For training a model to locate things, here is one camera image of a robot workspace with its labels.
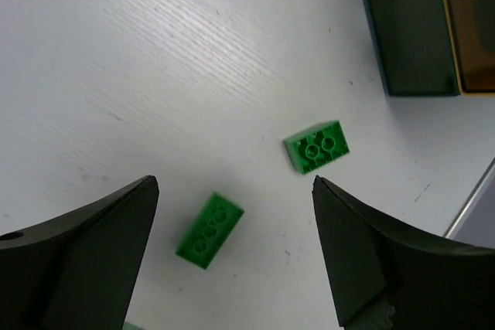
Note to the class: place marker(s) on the teal drawer cabinet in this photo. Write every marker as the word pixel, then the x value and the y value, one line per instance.
pixel 433 48

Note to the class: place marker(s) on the green long lego brick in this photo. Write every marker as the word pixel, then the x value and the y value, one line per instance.
pixel 209 231

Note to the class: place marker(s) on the green lego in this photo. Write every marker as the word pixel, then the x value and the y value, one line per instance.
pixel 316 146

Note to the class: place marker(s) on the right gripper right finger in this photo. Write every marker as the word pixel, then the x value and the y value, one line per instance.
pixel 387 274

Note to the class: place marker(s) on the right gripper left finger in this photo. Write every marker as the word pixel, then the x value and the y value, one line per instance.
pixel 78 270

